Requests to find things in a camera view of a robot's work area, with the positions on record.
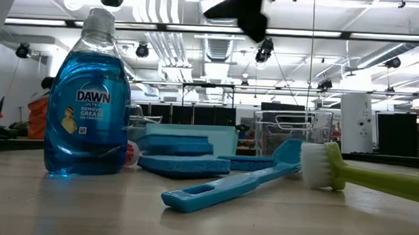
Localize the black ceiling spotlight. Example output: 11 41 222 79
135 42 150 59
15 42 32 59
384 56 402 69
255 37 275 64
317 79 334 91

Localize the teal plastic bin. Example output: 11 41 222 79
144 122 240 158

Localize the clear plastic bin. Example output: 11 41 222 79
252 108 335 163
127 105 163 144

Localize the white tall appliance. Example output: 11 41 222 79
338 92 377 155

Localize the red dish brush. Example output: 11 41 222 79
125 139 141 168

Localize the blue dish brush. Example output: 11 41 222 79
160 133 304 219

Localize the thin hanging cord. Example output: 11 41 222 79
307 0 316 112

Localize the black beam with light strips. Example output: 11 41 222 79
3 16 419 44

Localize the black monitor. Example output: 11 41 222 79
260 101 306 113

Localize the blue Dawn dish soap bottle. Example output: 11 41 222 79
42 6 136 178

